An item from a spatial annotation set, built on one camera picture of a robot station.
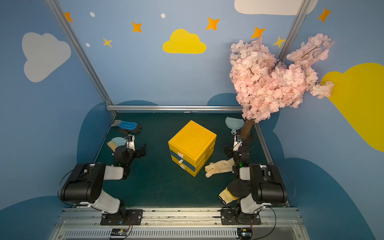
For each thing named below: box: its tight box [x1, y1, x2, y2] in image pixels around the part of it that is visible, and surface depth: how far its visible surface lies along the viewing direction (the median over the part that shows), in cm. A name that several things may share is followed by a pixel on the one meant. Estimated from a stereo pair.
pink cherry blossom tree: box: [229, 34, 335, 139], surface depth 67 cm
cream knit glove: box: [205, 157, 235, 178], surface depth 93 cm
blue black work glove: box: [110, 119, 142, 135], surface depth 112 cm
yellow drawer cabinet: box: [168, 120, 217, 177], surface depth 82 cm
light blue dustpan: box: [225, 116, 245, 135], surface depth 120 cm
